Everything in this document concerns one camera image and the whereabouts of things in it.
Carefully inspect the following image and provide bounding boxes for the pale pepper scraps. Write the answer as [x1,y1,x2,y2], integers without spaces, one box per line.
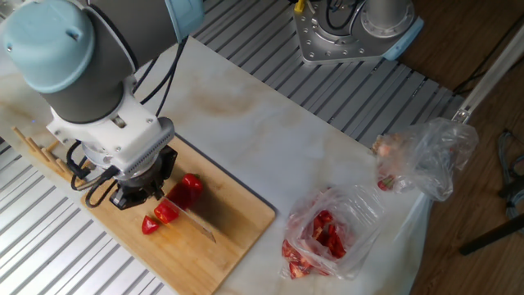
[371,133,406,193]

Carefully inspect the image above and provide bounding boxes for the grey cable bundle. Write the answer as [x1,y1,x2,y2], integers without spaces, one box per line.
[497,129,524,222]

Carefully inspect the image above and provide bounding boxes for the chopped red pepper pieces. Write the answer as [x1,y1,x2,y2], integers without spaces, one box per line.
[281,208,349,280]

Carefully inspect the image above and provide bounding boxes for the red bell pepper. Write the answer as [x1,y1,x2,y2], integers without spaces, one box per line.
[165,173,205,212]

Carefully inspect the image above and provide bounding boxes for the marble pattern table mat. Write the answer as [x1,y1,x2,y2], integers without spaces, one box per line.
[0,0,433,295]

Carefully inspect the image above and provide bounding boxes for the wooden peg rack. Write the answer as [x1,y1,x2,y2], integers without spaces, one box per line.
[11,125,75,184]

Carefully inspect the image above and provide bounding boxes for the steel cleaver knife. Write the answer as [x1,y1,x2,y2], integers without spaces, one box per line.
[161,196,217,244]

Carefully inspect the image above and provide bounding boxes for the cut red pepper tip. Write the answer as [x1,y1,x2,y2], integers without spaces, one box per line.
[141,215,161,236]

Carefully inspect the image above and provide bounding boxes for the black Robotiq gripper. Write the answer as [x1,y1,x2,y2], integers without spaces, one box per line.
[109,145,179,211]

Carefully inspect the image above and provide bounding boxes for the bamboo cutting board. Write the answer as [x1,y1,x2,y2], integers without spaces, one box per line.
[79,134,278,295]

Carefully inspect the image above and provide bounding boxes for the clear plastic bag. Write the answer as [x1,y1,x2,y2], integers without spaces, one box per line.
[370,117,479,202]
[280,184,386,282]

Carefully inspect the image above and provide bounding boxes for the black furniture leg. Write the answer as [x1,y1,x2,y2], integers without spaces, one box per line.
[458,215,524,257]

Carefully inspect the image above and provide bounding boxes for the cut red pepper slice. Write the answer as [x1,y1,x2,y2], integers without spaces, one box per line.
[153,199,181,225]

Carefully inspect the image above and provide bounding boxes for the thin black floor wire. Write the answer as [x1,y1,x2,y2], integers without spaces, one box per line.
[452,16,524,98]

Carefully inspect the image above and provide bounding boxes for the silver robot mounting plate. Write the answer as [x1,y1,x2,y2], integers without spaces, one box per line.
[293,0,394,65]

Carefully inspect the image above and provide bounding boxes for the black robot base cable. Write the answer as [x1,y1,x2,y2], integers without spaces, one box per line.
[325,0,368,34]

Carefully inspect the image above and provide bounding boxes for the aluminium frame bar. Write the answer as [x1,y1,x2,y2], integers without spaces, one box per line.
[452,24,524,124]

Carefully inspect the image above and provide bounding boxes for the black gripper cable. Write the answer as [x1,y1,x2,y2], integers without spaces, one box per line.
[65,34,189,209]

